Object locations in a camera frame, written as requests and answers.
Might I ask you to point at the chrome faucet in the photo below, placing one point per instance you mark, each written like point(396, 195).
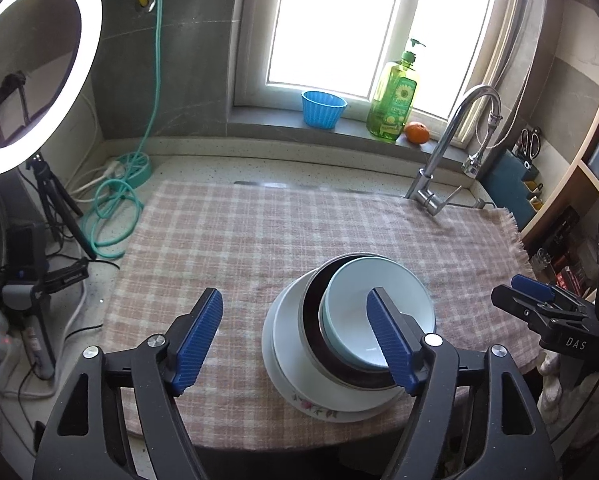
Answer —
point(449, 130)

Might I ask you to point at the wooden shelf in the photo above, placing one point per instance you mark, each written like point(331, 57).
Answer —
point(579, 175)

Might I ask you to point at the small white bowl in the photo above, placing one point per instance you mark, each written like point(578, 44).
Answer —
point(354, 310)

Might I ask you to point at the metal sink knob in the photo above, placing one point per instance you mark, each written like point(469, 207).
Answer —
point(482, 204)

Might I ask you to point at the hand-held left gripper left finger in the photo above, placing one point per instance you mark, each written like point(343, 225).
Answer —
point(199, 340)

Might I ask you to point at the white window frame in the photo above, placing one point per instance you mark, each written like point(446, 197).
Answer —
point(249, 60)

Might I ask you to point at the large steel bowl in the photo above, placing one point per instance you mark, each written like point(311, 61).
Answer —
point(312, 310)

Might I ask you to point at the blue ribbed cup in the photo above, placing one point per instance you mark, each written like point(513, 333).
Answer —
point(322, 112)

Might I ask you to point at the black camera on stand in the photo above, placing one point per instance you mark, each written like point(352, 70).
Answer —
point(27, 260)

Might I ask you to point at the blue utensil holder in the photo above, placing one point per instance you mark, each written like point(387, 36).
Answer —
point(504, 180)

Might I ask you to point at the black tripod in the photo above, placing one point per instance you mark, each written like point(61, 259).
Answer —
point(49, 195)

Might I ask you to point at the orange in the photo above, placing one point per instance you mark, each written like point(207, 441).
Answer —
point(417, 133)

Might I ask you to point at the leaf pattern white plate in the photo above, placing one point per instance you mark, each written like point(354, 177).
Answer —
point(287, 325)

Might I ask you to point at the person's right hand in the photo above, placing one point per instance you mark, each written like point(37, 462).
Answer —
point(559, 385)

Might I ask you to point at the grey window sill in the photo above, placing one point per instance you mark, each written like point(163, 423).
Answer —
point(279, 127)

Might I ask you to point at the pink plaid cloth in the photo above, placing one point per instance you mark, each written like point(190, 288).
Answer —
point(229, 240)

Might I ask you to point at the scissors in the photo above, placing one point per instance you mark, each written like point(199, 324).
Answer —
point(529, 145)

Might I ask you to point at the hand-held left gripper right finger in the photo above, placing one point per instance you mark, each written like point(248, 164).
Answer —
point(392, 345)

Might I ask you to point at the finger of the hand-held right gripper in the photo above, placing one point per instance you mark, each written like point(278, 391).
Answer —
point(514, 305)
point(529, 285)

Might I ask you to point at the green dish soap bottle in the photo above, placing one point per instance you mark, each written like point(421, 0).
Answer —
point(392, 105)

